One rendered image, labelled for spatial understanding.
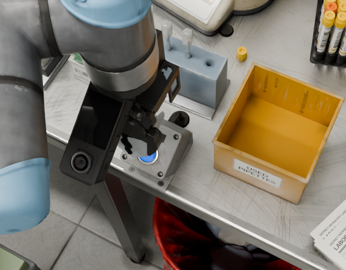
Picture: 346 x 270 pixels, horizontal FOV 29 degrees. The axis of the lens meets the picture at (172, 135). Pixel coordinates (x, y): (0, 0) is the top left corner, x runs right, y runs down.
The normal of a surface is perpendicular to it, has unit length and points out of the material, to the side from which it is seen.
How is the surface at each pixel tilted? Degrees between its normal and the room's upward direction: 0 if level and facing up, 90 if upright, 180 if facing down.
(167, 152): 30
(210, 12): 25
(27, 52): 58
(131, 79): 90
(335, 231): 0
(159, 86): 0
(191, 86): 90
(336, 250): 0
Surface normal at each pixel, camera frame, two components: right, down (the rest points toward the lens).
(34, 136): 0.84, -0.32
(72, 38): 0.13, 0.74
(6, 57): 0.43, -0.40
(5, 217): 0.15, 0.91
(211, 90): -0.43, 0.83
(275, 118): -0.05, -0.40
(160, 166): -0.28, 0.06
